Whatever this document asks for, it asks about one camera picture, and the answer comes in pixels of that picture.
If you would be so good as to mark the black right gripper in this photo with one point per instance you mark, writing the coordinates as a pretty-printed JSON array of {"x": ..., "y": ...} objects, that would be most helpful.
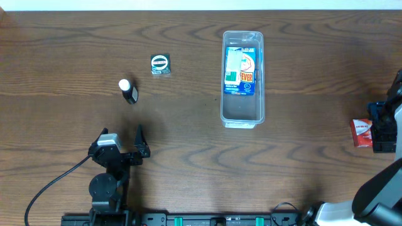
[{"x": 379, "y": 137}]

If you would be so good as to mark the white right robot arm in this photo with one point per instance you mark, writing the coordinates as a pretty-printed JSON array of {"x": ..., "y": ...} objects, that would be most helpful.
[{"x": 378, "y": 201}]

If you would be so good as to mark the dark green small box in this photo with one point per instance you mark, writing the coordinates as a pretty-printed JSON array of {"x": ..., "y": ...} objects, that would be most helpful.
[{"x": 160, "y": 64}]

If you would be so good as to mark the clear plastic container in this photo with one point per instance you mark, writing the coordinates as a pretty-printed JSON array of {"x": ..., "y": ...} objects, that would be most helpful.
[{"x": 242, "y": 104}]

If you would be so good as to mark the red small box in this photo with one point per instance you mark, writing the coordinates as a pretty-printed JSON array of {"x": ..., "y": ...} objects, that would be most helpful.
[{"x": 361, "y": 132}]

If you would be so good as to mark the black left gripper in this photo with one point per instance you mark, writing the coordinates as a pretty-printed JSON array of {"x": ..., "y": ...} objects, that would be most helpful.
[{"x": 141, "y": 153}]

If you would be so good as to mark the white green medicine box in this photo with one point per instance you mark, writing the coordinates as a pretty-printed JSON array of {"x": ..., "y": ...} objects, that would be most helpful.
[{"x": 233, "y": 67}]

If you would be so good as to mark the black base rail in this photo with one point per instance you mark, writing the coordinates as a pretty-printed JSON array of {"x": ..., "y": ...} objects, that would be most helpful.
[{"x": 166, "y": 219}]

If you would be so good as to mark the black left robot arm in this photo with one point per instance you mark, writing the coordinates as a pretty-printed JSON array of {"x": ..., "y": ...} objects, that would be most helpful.
[{"x": 109, "y": 190}]

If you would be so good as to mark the black bottle white cap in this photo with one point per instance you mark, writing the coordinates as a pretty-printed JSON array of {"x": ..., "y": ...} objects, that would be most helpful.
[{"x": 129, "y": 91}]

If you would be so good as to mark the blue Kool Fever box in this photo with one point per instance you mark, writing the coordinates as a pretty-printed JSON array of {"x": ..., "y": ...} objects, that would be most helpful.
[{"x": 248, "y": 72}]

